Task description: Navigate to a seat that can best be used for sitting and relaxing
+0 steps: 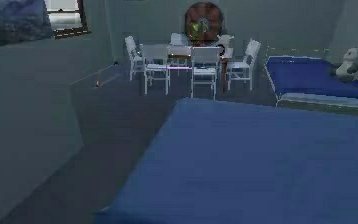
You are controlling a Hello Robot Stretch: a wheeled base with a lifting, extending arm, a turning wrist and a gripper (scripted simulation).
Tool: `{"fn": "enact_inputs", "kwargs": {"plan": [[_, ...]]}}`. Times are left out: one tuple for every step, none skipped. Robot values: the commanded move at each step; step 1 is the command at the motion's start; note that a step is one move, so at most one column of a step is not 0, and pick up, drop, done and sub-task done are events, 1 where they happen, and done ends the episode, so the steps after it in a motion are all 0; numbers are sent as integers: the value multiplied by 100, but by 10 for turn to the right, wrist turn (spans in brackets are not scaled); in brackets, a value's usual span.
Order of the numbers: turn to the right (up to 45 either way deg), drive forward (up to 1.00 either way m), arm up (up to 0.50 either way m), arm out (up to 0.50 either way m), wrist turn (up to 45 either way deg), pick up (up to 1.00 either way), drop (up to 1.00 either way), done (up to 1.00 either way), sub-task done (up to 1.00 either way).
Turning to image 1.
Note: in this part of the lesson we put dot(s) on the dark framed window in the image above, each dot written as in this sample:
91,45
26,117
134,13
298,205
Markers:
65,16

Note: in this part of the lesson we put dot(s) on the white panda plush toy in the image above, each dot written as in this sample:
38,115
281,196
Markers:
348,65

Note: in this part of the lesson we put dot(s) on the green house plant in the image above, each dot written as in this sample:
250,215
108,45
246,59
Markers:
196,29

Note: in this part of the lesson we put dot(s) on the round brown wall decoration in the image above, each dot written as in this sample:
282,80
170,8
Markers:
212,13

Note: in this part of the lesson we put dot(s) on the large blue bed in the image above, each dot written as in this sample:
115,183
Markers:
253,166

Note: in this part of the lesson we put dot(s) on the blue framed wall picture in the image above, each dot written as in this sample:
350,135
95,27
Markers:
15,20

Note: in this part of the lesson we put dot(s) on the white slatted dining chair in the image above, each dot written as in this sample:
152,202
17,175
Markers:
245,63
157,63
225,40
204,65
178,40
133,55

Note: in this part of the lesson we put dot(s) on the brown dining table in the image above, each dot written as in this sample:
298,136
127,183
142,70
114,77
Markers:
225,61

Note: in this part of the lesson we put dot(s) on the blue bed with pale frame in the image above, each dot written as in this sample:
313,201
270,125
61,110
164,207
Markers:
307,78

